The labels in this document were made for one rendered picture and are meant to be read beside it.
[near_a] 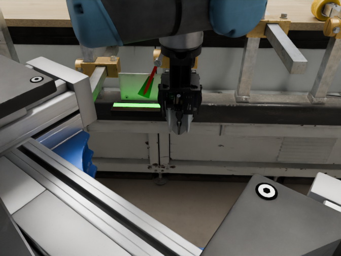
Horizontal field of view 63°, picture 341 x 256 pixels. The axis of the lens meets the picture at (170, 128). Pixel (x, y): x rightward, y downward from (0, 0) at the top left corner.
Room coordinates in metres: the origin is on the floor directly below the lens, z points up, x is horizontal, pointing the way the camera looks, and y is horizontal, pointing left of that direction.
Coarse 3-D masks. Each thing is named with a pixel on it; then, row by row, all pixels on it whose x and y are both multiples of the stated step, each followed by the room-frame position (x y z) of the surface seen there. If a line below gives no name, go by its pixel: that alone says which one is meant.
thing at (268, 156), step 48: (48, 48) 1.04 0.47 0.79; (96, 48) 1.04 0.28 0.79; (144, 48) 1.03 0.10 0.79; (240, 48) 1.01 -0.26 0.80; (96, 144) 1.07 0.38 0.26; (144, 144) 1.06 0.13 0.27; (192, 144) 1.06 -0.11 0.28; (240, 144) 1.04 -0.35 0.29; (288, 144) 1.03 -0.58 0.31; (336, 144) 1.03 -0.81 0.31
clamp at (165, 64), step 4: (160, 48) 0.84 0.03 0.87; (156, 52) 0.81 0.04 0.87; (156, 56) 0.80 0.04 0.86; (164, 56) 0.80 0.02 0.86; (164, 60) 0.80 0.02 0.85; (168, 60) 0.80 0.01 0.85; (196, 60) 0.80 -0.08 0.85; (164, 64) 0.80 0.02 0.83; (168, 64) 0.80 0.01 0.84; (196, 64) 0.80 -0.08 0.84; (192, 68) 0.80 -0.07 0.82; (196, 68) 0.80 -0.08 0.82
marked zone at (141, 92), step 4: (148, 76) 0.80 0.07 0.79; (152, 80) 0.80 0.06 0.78; (144, 84) 0.80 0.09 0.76; (152, 84) 0.80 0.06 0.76; (144, 88) 0.80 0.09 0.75; (148, 88) 0.80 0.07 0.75; (140, 92) 0.80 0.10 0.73; (148, 92) 0.80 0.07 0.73; (144, 96) 0.80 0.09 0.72; (148, 96) 0.80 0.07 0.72
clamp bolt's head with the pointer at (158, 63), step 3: (156, 57) 0.80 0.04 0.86; (156, 60) 0.78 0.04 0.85; (156, 63) 0.78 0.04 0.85; (159, 63) 0.78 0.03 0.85; (153, 69) 0.80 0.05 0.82; (153, 72) 0.80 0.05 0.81; (150, 75) 0.80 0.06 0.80; (153, 75) 0.80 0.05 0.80; (150, 78) 0.80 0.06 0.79; (150, 81) 0.80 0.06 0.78; (147, 84) 0.80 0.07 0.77; (147, 87) 0.80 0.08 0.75; (144, 90) 0.80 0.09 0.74; (144, 93) 0.80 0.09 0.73
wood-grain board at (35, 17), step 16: (0, 0) 1.29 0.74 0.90; (16, 0) 1.29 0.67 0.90; (32, 0) 1.29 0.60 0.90; (48, 0) 1.29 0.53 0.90; (64, 0) 1.29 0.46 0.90; (272, 0) 1.29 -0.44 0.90; (288, 0) 1.29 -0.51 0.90; (304, 0) 1.29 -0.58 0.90; (16, 16) 1.06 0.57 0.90; (32, 16) 1.06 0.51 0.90; (48, 16) 1.06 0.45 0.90; (64, 16) 1.06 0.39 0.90; (288, 16) 1.06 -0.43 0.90; (304, 16) 1.06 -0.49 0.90
